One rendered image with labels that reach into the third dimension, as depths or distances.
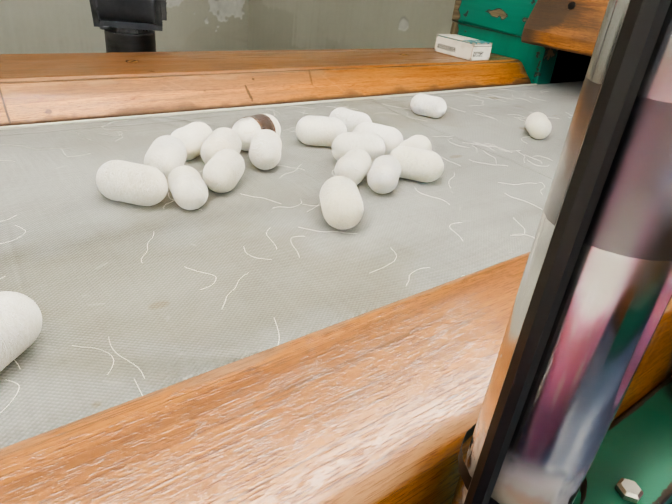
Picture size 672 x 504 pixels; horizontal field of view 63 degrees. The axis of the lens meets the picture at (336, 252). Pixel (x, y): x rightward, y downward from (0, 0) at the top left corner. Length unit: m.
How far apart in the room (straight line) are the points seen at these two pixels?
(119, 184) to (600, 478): 0.24
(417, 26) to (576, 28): 1.36
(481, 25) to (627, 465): 0.67
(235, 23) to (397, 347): 2.63
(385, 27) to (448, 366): 1.97
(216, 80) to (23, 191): 0.21
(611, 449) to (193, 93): 0.38
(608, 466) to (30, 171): 0.31
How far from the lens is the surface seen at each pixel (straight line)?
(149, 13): 0.76
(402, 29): 2.05
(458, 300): 0.19
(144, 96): 0.45
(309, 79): 0.53
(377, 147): 0.36
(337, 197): 0.27
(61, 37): 2.46
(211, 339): 0.20
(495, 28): 0.80
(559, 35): 0.68
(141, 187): 0.28
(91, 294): 0.23
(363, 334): 0.16
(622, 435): 0.24
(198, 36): 2.68
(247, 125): 0.36
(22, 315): 0.19
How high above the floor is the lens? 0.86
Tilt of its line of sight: 29 degrees down
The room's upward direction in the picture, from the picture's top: 7 degrees clockwise
